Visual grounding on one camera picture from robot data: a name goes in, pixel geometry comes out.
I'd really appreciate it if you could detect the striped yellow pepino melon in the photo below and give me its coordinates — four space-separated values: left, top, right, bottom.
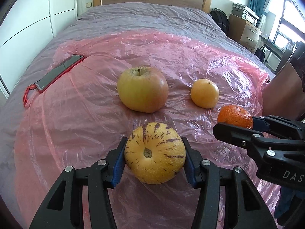
125 122 186 185

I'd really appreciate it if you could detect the steel thermos jug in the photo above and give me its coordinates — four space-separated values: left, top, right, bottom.
262 42 304 121

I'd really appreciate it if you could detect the yellow orange citrus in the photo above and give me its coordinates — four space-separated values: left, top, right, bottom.
191 79 219 109

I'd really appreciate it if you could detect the dark blue tote bag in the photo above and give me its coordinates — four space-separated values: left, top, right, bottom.
254 45 266 63

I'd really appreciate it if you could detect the grey office chair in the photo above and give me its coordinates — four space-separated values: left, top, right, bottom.
275 49 293 75

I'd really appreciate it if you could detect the glass top desk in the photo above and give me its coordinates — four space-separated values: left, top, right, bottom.
259 35 284 59

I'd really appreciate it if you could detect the wooden drawer cabinet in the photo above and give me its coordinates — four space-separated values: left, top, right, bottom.
228 14 261 53

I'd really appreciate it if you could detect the yellow green apple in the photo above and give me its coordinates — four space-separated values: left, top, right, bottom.
117 66 169 113

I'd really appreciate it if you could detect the grey printer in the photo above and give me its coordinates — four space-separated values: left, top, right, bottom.
231 3 259 26

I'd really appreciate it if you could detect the black backpack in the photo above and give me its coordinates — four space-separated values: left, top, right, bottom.
210 8 230 35

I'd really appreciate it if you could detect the pink plastic sheet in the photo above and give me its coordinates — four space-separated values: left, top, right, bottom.
14 31 280 225

